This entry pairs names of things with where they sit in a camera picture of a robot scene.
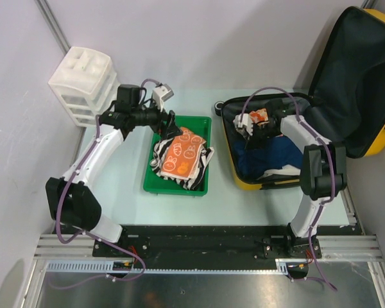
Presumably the aluminium frame rail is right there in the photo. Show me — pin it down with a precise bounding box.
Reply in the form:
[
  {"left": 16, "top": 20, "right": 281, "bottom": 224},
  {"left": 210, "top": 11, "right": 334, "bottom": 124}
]
[{"left": 34, "top": 235, "right": 384, "bottom": 275}]

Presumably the dark blue garment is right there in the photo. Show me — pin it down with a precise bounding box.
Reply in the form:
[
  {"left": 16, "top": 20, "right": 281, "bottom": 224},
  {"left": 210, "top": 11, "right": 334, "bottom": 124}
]
[{"left": 233, "top": 136, "right": 303, "bottom": 180}]

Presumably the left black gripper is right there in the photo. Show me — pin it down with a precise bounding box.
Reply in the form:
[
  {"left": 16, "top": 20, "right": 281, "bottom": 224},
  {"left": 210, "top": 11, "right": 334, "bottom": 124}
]
[{"left": 132, "top": 98, "right": 184, "bottom": 140}]

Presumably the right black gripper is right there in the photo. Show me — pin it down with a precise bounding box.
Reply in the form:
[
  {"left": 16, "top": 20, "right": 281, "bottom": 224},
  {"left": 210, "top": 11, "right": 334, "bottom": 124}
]
[{"left": 244, "top": 121, "right": 280, "bottom": 150}]

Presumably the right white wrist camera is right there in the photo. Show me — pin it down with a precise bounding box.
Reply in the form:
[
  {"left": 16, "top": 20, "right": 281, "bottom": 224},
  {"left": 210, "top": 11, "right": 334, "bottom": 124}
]
[{"left": 233, "top": 113, "right": 253, "bottom": 137}]

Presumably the yellow Pikachu hard-shell suitcase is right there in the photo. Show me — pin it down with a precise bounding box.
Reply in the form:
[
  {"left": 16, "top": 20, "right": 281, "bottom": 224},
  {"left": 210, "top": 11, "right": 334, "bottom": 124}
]
[{"left": 215, "top": 6, "right": 385, "bottom": 190}]

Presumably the orange floral cloth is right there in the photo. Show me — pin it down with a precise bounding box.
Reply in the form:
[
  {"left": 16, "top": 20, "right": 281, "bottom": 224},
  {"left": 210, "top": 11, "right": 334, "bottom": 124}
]
[{"left": 249, "top": 108, "right": 270, "bottom": 126}]

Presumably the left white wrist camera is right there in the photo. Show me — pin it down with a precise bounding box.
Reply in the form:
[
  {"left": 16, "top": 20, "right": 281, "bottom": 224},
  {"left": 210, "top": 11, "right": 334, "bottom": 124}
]
[{"left": 152, "top": 84, "right": 174, "bottom": 112}]

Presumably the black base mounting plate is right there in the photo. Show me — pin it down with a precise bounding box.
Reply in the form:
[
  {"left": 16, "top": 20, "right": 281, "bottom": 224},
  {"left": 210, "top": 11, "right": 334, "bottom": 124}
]
[{"left": 53, "top": 224, "right": 363, "bottom": 273}]

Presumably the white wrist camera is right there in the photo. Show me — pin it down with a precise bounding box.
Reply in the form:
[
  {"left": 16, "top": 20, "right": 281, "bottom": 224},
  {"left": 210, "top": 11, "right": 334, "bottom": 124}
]
[
  {"left": 233, "top": 113, "right": 253, "bottom": 137},
  {"left": 152, "top": 84, "right": 174, "bottom": 112}
]

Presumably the white plastic drawer organizer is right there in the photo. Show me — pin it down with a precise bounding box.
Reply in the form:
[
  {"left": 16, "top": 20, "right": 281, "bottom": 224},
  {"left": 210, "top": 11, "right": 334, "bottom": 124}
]
[{"left": 48, "top": 46, "right": 119, "bottom": 127}]

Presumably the green plastic tray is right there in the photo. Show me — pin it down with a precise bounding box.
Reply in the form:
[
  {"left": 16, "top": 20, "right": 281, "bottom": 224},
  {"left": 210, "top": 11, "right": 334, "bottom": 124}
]
[{"left": 143, "top": 115, "right": 212, "bottom": 196}]

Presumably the black white striped garment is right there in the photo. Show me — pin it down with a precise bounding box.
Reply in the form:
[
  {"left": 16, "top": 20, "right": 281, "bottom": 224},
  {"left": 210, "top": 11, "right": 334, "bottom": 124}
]
[{"left": 150, "top": 138, "right": 214, "bottom": 191}]

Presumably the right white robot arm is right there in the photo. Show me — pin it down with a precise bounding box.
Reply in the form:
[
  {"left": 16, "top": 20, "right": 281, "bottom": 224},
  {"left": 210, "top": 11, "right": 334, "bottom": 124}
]
[{"left": 246, "top": 99, "right": 347, "bottom": 258}]

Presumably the orange bunny print towel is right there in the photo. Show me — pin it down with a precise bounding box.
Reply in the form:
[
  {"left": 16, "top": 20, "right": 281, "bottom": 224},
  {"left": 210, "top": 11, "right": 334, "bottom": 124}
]
[{"left": 161, "top": 127, "right": 206, "bottom": 180}]

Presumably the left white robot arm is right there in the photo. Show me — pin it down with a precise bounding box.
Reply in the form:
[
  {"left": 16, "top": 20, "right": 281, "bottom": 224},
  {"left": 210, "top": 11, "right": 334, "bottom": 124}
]
[{"left": 46, "top": 81, "right": 182, "bottom": 257}]

